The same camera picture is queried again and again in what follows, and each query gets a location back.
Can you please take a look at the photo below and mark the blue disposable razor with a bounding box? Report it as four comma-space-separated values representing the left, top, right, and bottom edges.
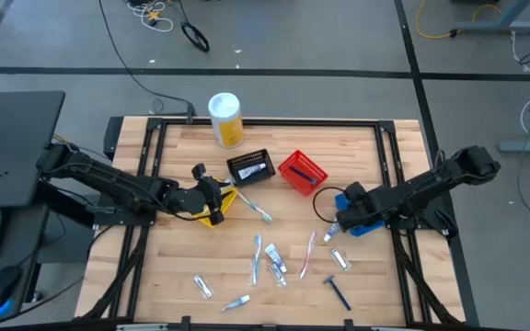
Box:
322, 274, 352, 312
288, 165, 319, 186

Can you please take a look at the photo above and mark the coiled black cable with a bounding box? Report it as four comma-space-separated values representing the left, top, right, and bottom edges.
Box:
179, 21, 211, 53

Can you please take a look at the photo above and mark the red plastic basket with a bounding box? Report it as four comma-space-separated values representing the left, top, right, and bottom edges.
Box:
277, 149, 329, 198

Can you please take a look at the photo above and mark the black desk top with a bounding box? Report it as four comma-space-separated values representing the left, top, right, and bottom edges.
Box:
0, 90, 66, 209

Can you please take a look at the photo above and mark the long black floor cable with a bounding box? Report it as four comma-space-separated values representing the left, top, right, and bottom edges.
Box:
97, 0, 197, 116

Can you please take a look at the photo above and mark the black plastic basket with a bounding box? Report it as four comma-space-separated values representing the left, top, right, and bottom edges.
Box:
225, 147, 277, 188

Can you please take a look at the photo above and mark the black metal table frame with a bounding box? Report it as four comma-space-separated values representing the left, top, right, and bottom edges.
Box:
74, 116, 480, 331

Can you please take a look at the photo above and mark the black computer mouse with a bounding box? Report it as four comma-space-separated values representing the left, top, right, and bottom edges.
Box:
0, 265, 23, 318

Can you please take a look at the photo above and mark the wrapped nail clipper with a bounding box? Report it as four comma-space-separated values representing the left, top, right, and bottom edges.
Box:
192, 274, 214, 300
329, 247, 352, 272
269, 262, 288, 289

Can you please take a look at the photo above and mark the yellow cable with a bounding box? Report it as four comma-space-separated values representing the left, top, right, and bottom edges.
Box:
414, 0, 515, 40

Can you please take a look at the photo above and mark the right arm's gripper body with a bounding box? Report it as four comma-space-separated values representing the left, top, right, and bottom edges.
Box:
343, 188, 388, 229

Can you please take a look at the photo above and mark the red toothbrush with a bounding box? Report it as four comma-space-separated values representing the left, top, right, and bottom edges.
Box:
297, 230, 319, 280

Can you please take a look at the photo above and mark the grey desk foot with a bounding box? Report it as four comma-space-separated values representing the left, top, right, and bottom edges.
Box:
498, 139, 530, 154

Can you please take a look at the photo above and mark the black cable loop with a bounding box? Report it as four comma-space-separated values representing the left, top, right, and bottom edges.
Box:
311, 185, 347, 225

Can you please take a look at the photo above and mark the yellow plastic basket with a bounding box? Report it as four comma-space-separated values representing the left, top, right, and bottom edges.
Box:
198, 178, 239, 230

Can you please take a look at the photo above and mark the left arm's gripper body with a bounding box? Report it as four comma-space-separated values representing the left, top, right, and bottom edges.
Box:
168, 177, 225, 215

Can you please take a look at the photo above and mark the green toothbrush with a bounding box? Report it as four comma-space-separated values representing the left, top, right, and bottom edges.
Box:
222, 177, 274, 225

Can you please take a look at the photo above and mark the white yellow wipes canister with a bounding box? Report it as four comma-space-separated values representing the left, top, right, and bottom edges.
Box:
207, 91, 246, 150

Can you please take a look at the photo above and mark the blue toothbrush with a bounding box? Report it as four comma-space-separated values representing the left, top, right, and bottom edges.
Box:
249, 233, 263, 287

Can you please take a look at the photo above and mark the blue plastic basket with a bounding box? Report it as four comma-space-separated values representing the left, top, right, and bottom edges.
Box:
333, 191, 386, 238

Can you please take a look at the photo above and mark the desk with grey metal legs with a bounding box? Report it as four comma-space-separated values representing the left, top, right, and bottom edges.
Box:
448, 0, 530, 37

